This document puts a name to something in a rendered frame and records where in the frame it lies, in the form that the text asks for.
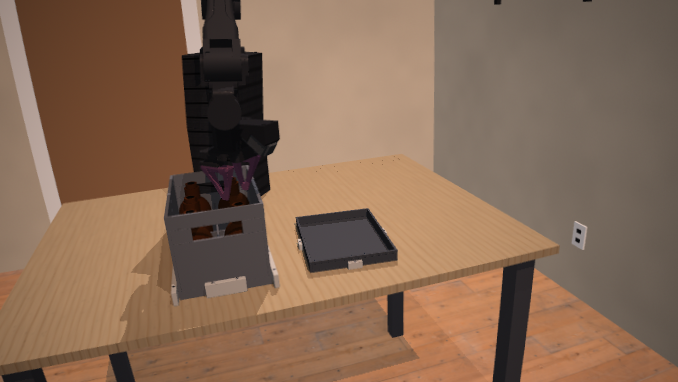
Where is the dark grey divided crate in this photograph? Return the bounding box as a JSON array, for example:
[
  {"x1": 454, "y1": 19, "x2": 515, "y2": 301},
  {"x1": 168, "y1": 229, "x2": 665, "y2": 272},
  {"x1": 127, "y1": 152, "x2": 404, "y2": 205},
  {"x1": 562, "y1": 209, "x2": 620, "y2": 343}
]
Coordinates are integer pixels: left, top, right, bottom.
[{"x1": 164, "y1": 171, "x2": 273, "y2": 300}]

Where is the brown ceramic bottle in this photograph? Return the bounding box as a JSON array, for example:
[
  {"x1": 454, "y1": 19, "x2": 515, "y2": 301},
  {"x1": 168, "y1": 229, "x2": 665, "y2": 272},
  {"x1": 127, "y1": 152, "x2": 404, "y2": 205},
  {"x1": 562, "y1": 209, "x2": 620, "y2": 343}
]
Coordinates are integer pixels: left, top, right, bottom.
[{"x1": 224, "y1": 202, "x2": 245, "y2": 236}]

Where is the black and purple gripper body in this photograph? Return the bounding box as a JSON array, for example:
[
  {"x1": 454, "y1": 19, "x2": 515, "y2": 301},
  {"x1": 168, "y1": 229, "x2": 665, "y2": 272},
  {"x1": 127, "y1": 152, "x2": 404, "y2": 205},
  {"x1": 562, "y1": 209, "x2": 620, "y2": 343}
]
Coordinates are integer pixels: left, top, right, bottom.
[{"x1": 199, "y1": 125, "x2": 259, "y2": 168}]

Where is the brown bottle with cream label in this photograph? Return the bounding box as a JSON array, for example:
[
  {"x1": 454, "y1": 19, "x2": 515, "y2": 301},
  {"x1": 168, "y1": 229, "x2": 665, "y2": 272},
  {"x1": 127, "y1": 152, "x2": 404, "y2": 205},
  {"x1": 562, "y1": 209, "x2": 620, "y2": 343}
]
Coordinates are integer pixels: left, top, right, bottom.
[{"x1": 183, "y1": 209, "x2": 213, "y2": 240}]

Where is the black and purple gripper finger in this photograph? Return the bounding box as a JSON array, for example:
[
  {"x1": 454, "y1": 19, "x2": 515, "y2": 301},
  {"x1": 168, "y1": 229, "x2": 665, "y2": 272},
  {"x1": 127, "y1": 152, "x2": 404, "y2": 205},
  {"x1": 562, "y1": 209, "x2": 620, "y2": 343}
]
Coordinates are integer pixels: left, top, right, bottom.
[
  {"x1": 232, "y1": 155, "x2": 261, "y2": 190},
  {"x1": 200, "y1": 165, "x2": 234, "y2": 201}
]

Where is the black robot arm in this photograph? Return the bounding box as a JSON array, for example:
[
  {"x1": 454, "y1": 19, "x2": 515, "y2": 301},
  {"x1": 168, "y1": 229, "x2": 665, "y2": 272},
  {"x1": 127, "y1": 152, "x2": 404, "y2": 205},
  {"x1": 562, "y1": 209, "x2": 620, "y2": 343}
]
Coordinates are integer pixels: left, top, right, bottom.
[{"x1": 200, "y1": 0, "x2": 280, "y2": 157}]

